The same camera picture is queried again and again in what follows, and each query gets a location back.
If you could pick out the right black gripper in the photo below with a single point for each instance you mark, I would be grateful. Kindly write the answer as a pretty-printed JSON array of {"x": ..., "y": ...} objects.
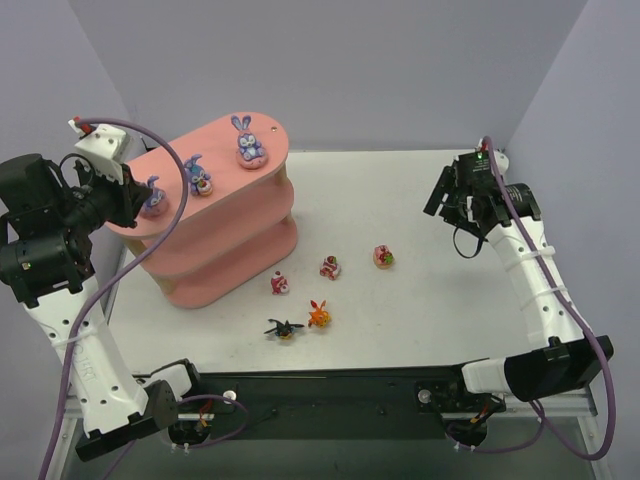
[{"x": 439, "y": 192}]

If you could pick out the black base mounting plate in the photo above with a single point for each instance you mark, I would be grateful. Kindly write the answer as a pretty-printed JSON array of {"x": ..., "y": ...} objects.
[{"x": 402, "y": 403}]

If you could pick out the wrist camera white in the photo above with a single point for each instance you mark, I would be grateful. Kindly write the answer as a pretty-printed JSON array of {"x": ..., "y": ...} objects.
[
  {"x": 501, "y": 159},
  {"x": 105, "y": 147}
]

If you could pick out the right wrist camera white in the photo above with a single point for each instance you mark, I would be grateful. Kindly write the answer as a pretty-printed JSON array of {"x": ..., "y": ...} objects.
[{"x": 501, "y": 159}]

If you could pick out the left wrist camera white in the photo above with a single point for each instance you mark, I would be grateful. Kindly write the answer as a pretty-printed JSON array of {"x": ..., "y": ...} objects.
[{"x": 105, "y": 147}]

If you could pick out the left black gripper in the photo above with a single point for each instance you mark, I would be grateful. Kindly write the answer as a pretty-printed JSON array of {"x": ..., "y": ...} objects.
[{"x": 127, "y": 195}]

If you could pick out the pink three-tier wooden shelf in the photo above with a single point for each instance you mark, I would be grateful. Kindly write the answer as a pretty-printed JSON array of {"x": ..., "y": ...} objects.
[{"x": 243, "y": 228}]

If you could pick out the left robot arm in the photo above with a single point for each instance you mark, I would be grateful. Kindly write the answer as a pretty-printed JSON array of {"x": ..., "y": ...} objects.
[{"x": 45, "y": 260}]

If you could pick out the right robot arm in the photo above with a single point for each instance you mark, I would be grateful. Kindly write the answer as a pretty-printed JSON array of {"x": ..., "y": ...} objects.
[{"x": 561, "y": 359}]

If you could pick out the orange bunny toy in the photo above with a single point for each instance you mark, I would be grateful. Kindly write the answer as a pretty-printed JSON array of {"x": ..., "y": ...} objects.
[{"x": 319, "y": 315}]

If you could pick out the small purple bunny with cake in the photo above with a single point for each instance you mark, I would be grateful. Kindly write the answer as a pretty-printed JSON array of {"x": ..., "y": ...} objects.
[{"x": 199, "y": 179}]

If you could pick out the pink bear with strawberry hat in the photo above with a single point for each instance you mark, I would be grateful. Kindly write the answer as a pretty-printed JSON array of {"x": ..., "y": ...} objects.
[{"x": 279, "y": 283}]

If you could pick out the black winged toy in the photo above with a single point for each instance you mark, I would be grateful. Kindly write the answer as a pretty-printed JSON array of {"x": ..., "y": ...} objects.
[{"x": 283, "y": 330}]

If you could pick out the strawberry cake slice toy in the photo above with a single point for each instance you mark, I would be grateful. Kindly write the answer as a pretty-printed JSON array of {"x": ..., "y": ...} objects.
[{"x": 330, "y": 268}]

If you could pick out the purple bunny toy on donut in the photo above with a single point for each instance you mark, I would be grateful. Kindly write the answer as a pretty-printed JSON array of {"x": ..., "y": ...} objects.
[{"x": 251, "y": 153}]

